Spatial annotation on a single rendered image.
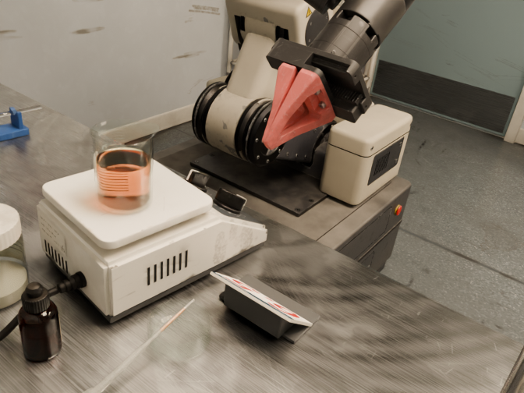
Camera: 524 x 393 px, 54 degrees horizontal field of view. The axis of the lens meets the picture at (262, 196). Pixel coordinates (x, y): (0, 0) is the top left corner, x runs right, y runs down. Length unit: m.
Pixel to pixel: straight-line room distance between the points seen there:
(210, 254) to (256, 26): 0.88
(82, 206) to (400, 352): 0.32
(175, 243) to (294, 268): 0.15
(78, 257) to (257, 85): 0.88
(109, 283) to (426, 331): 0.30
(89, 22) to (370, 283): 1.90
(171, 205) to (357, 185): 0.99
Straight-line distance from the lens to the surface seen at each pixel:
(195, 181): 0.59
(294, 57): 0.52
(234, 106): 1.28
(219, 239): 0.52
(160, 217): 0.47
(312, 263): 0.58
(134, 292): 0.48
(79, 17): 2.27
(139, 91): 2.55
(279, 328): 0.47
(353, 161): 1.40
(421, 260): 2.00
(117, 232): 0.45
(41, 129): 0.86
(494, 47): 3.31
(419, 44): 3.44
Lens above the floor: 1.09
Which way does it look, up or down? 30 degrees down
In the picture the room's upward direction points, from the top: 7 degrees clockwise
